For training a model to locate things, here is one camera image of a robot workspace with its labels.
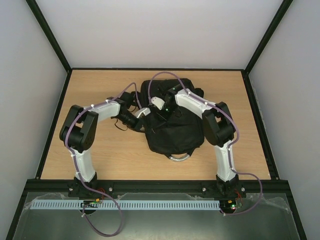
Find light blue cable duct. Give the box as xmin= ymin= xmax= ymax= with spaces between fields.
xmin=30 ymin=199 xmax=220 ymax=211

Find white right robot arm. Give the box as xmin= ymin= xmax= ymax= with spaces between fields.
xmin=151 ymin=84 xmax=239 ymax=196

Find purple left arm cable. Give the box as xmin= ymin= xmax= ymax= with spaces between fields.
xmin=64 ymin=82 xmax=141 ymax=237

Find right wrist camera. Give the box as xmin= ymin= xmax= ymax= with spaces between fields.
xmin=149 ymin=96 xmax=165 ymax=110

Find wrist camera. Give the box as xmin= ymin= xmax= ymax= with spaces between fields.
xmin=149 ymin=96 xmax=165 ymax=110
xmin=134 ymin=107 xmax=151 ymax=119

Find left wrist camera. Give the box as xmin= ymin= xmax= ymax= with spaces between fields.
xmin=134 ymin=107 xmax=151 ymax=119

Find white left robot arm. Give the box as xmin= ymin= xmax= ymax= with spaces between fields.
xmin=59 ymin=91 xmax=144 ymax=183

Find black aluminium frame rail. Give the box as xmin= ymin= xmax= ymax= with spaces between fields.
xmin=23 ymin=178 xmax=291 ymax=198

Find metal front tray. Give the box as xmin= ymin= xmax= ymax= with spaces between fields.
xmin=13 ymin=192 xmax=300 ymax=240

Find black student bag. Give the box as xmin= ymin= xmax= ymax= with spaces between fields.
xmin=138 ymin=79 xmax=205 ymax=162

